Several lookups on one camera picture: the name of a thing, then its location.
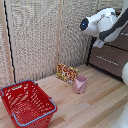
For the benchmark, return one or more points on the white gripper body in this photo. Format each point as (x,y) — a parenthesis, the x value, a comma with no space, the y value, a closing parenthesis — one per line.
(98,43)

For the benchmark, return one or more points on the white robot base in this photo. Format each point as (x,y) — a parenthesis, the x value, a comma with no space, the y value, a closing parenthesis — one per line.
(122,120)

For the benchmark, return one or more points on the brown drawer cabinet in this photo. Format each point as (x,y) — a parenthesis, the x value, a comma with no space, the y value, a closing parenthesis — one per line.
(110,58)

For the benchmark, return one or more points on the yellow red snack box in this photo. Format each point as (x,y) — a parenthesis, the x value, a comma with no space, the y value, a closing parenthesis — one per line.
(67,73)

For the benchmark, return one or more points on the pink cup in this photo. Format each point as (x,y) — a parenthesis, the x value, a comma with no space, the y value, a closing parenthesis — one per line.
(80,84)

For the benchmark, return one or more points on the beige woven folding screen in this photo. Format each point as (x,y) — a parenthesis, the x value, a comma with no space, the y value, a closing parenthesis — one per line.
(33,36)

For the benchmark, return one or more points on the red plastic shopping basket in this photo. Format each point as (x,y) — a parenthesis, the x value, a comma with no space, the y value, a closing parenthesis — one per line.
(28,105)

